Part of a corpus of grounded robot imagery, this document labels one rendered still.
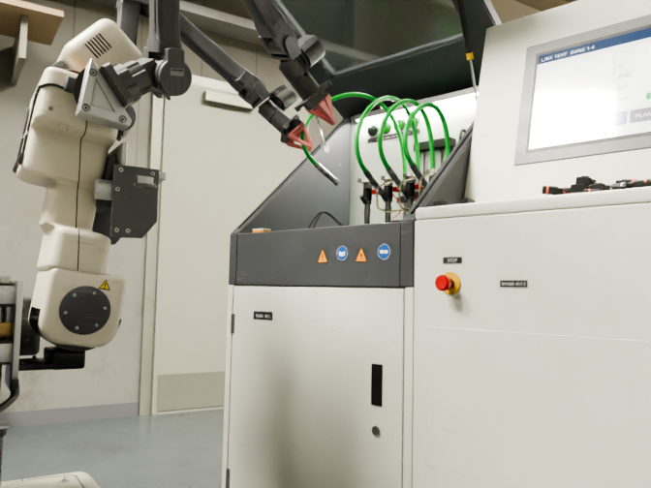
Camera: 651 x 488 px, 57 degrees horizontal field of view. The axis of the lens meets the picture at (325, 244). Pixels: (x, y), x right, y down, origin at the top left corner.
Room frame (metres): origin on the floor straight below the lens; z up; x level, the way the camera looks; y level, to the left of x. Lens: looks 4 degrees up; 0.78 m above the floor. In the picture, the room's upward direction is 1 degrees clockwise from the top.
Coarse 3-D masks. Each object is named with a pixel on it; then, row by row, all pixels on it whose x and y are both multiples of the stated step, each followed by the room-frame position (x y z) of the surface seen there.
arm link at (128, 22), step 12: (120, 0) 1.62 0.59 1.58; (132, 0) 1.63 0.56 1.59; (144, 0) 1.64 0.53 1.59; (120, 12) 1.62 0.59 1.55; (132, 12) 1.63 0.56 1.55; (144, 12) 1.70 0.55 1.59; (120, 24) 1.62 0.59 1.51; (132, 24) 1.63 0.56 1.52; (132, 36) 1.63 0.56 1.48; (132, 108) 1.59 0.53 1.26; (132, 120) 1.59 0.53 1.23
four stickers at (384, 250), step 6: (336, 246) 1.58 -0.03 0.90; (342, 246) 1.57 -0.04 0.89; (378, 246) 1.49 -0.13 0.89; (384, 246) 1.48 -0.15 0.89; (318, 252) 1.63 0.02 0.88; (324, 252) 1.61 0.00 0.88; (336, 252) 1.58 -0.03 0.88; (342, 252) 1.57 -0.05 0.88; (360, 252) 1.53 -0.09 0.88; (366, 252) 1.51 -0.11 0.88; (378, 252) 1.49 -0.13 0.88; (384, 252) 1.48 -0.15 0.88; (318, 258) 1.63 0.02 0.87; (324, 258) 1.61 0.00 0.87; (336, 258) 1.58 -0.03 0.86; (342, 258) 1.57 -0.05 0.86; (360, 258) 1.53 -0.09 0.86; (366, 258) 1.51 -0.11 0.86; (378, 258) 1.49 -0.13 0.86; (384, 258) 1.48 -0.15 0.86
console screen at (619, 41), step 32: (608, 32) 1.42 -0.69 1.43; (640, 32) 1.37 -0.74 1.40; (544, 64) 1.52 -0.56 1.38; (576, 64) 1.46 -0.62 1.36; (608, 64) 1.40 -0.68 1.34; (640, 64) 1.35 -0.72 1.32; (544, 96) 1.50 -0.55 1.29; (576, 96) 1.44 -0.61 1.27; (608, 96) 1.38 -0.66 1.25; (640, 96) 1.33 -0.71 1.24; (544, 128) 1.47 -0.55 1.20; (576, 128) 1.42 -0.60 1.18; (608, 128) 1.36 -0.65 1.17; (640, 128) 1.32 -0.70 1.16; (544, 160) 1.45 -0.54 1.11
